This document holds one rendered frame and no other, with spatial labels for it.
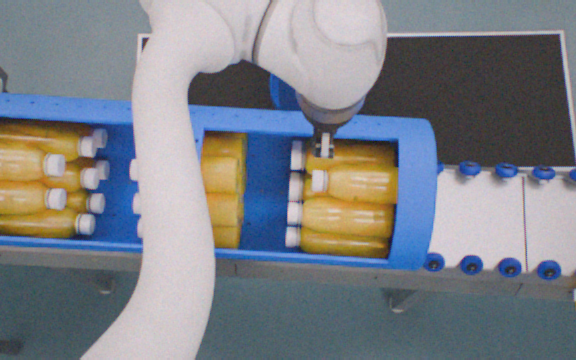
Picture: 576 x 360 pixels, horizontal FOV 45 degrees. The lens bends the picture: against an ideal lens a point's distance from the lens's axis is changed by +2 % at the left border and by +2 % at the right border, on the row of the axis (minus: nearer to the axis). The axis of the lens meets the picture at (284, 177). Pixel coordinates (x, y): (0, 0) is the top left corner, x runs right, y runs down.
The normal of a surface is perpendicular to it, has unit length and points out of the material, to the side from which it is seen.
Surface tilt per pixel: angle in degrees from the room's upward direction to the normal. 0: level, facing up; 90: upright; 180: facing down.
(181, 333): 43
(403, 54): 0
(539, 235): 0
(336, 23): 15
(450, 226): 0
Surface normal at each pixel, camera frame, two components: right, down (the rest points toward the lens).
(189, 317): 0.67, -0.33
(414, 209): -0.03, 0.14
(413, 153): 0.01, -0.51
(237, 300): 0.00, -0.29
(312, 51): -0.60, 0.61
